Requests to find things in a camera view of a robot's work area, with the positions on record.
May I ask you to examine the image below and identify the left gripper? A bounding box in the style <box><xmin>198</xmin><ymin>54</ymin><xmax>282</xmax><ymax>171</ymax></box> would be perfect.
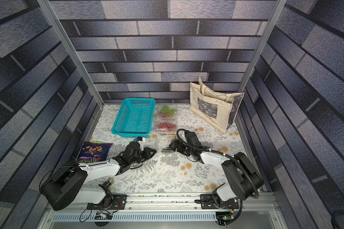
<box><xmin>130</xmin><ymin>147</ymin><xmax>159</xmax><ymax>166</ymax></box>

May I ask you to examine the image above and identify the clear clamshell container back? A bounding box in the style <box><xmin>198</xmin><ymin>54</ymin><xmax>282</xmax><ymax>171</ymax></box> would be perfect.
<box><xmin>156</xmin><ymin>135</ymin><xmax>177</xmax><ymax>153</ymax></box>

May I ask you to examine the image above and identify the black grape bunch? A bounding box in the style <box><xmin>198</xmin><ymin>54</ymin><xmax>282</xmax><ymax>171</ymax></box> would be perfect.
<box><xmin>159</xmin><ymin>142</ymin><xmax>171</xmax><ymax>151</ymax></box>

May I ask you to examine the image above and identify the red grape bunch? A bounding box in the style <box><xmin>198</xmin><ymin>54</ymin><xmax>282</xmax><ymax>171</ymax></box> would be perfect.
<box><xmin>158</xmin><ymin>113</ymin><xmax>175</xmax><ymax>118</ymax></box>
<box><xmin>156</xmin><ymin>122</ymin><xmax>176</xmax><ymax>132</ymax></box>

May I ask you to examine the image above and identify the teal plastic basket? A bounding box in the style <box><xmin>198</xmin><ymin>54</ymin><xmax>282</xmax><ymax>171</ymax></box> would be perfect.
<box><xmin>112</xmin><ymin>98</ymin><xmax>156</xmax><ymax>138</ymax></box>

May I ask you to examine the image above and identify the clear clamshell container front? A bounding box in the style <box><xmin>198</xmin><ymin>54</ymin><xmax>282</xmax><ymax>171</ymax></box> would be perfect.
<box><xmin>155</xmin><ymin>105</ymin><xmax>178</xmax><ymax>118</ymax></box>

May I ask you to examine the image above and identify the green grape bunch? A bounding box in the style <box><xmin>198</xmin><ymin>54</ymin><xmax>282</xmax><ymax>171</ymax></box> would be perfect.
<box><xmin>160</xmin><ymin>105</ymin><xmax>176</xmax><ymax>115</ymax></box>

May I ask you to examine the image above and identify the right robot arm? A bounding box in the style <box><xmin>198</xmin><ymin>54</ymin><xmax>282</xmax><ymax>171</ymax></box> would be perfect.
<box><xmin>169</xmin><ymin>129</ymin><xmax>264</xmax><ymax>208</ymax></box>

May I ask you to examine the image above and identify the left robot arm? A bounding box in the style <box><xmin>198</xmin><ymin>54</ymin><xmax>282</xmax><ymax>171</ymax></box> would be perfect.
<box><xmin>39</xmin><ymin>137</ymin><xmax>157</xmax><ymax>211</ymax></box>

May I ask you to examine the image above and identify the floral tablecloth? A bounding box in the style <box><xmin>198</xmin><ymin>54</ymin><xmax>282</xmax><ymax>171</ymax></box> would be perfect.
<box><xmin>91</xmin><ymin>104</ymin><xmax>246</xmax><ymax>193</ymax></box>

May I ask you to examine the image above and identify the purple snack bag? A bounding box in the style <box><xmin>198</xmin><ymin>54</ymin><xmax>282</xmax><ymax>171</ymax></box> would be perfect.
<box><xmin>76</xmin><ymin>142</ymin><xmax>113</xmax><ymax>164</ymax></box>

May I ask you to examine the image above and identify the beige canvas tote bag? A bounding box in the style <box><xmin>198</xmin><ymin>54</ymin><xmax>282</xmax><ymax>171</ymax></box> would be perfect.
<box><xmin>190</xmin><ymin>79</ymin><xmax>245</xmax><ymax>134</ymax></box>

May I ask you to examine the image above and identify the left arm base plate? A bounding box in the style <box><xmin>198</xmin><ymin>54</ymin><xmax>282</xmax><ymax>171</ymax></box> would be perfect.
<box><xmin>87</xmin><ymin>194</ymin><xmax>127</xmax><ymax>210</ymax></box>

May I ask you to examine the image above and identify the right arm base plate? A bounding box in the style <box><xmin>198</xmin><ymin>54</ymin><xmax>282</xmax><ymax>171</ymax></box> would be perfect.
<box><xmin>195</xmin><ymin>194</ymin><xmax>239</xmax><ymax>210</ymax></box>

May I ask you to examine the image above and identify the black corrugated cable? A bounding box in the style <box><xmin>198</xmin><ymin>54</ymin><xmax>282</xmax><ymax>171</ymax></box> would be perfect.
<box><xmin>176</xmin><ymin>128</ymin><xmax>260</xmax><ymax>227</ymax></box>

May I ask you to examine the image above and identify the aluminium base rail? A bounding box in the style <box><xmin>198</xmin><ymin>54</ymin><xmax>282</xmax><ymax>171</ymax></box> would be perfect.
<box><xmin>38</xmin><ymin>193</ymin><xmax>288</xmax><ymax>229</ymax></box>

